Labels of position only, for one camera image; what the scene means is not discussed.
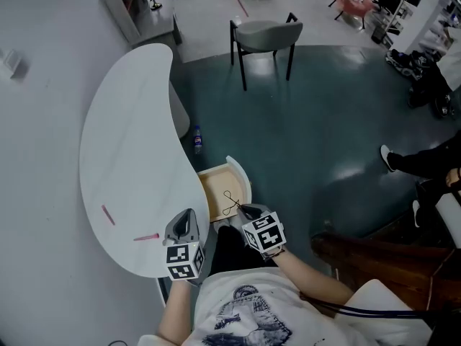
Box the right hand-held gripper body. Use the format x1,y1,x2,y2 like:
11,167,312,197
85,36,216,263
241,210,287,261

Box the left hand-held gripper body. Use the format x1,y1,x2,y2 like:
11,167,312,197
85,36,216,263
162,236,206,282

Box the large wooden drawer fluted front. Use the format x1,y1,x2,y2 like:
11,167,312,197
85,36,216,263
197,155,253,232

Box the white wooden desk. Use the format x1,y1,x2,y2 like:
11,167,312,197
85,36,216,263
79,43,212,279

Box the person's left forearm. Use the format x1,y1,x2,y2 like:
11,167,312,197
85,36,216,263
156,279,194,345

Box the person's right forearm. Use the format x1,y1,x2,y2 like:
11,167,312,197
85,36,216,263
272,252,357,305

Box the person's black trousers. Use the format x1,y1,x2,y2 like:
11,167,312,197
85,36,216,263
210,225,279,275

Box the person's white printed shirt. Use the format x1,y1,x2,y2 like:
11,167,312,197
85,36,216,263
138,267,433,346

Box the plastic bottle blue label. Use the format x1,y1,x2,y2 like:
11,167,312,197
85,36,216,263
192,124,204,156

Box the brown wooden stair banister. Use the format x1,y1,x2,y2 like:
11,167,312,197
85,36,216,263
311,229,461,313

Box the grey chair black legs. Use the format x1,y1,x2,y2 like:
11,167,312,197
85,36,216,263
229,12,304,92

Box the black-framed white seat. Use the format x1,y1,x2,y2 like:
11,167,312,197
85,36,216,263
434,191,461,249

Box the low grey table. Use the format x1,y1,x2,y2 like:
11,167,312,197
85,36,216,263
133,0,184,48

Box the black roller skates heap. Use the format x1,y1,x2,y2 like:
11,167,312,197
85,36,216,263
384,48,434,81

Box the grey open cabinet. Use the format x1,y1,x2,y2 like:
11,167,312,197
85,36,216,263
102,0,146,46

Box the white shelving unit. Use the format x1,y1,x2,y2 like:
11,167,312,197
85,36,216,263
370,0,461,54

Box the black wrist cord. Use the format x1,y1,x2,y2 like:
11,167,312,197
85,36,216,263
264,247,286,262

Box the dark blue cable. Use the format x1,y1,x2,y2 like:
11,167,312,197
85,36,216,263
300,292,435,319

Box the white wall junction box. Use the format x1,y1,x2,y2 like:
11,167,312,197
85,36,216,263
0,48,30,81

